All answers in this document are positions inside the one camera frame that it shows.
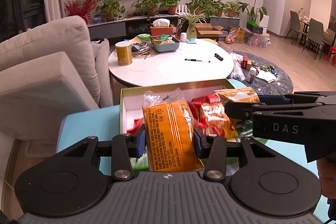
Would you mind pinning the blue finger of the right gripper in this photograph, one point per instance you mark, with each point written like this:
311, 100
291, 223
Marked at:
274, 100
240, 110

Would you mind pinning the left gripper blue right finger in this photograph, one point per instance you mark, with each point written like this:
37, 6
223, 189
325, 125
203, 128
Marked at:
201, 145

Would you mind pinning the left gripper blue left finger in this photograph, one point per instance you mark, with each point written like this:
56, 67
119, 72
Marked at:
138, 142

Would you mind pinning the beige brown pastry packet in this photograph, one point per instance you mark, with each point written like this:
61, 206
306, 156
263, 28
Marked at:
237, 95

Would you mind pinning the orange clear snack packet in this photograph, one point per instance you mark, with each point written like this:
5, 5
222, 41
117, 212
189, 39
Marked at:
169, 133

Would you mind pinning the red yellow cracker snack bag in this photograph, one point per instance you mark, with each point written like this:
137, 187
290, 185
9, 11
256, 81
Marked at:
210, 117

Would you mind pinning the person's right hand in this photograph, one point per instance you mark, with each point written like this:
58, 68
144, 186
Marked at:
327, 177

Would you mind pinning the dark marble round table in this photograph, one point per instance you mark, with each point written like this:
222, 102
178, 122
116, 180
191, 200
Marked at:
270, 79

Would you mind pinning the spice jar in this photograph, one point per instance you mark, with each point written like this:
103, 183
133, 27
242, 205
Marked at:
251, 75

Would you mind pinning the clear plastic bag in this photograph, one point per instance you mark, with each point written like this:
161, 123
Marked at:
237, 72

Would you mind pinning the green cardboard box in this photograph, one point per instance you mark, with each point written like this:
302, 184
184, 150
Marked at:
169, 123

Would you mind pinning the black lighter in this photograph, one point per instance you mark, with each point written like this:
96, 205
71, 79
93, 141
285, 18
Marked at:
218, 57

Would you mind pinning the white round coffee table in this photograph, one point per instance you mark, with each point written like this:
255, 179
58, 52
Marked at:
171, 67

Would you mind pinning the black pen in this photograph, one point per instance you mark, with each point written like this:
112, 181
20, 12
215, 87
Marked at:
196, 60

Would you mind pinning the light blue table mat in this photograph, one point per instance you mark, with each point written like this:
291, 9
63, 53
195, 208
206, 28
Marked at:
107, 122

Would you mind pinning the grey dining chair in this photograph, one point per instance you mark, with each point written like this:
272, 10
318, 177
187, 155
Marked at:
315, 35

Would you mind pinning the open cardboard box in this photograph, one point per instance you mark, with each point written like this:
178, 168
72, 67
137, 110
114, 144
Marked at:
206, 30

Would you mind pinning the green plant glass vase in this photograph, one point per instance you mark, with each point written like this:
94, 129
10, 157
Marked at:
193, 18

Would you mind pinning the blue snack tray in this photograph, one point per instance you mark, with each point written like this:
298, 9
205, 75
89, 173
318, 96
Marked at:
165, 43

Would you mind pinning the white cup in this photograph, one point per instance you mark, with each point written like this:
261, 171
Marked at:
183, 37

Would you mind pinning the yellow cylindrical can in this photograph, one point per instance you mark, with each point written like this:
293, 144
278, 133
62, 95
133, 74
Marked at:
124, 54

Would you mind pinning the beige sofa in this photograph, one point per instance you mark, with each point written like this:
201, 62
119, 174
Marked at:
49, 72

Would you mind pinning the orange tissue box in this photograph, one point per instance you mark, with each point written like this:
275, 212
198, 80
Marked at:
161, 26

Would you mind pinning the grey tv cabinet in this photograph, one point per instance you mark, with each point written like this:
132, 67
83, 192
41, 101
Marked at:
131, 27

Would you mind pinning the potted green plant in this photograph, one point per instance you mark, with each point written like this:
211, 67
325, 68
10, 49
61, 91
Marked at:
110, 9

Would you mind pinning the red flower decoration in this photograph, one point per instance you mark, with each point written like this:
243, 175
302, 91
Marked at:
80, 8

